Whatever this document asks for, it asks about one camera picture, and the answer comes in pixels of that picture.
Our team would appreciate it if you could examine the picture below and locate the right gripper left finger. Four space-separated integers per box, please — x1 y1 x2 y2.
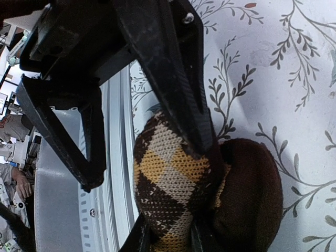
119 214 155 252

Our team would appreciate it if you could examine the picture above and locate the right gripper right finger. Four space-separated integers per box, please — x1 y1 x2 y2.
191 220 215 252

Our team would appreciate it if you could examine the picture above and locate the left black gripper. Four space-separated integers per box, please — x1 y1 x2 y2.
19 1 135 84

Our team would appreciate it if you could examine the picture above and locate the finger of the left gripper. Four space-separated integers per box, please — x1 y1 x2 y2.
17 76 107 193
113 1 214 158

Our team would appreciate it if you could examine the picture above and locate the brown argyle sock pair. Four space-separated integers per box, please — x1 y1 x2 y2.
134 111 284 251

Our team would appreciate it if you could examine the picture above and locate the person in background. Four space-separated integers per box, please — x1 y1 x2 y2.
0 114 36 200

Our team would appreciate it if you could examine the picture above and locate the floral white tablecloth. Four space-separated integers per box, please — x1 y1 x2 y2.
130 0 336 252

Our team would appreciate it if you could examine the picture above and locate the aluminium front rail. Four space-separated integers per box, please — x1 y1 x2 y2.
33 67 137 251

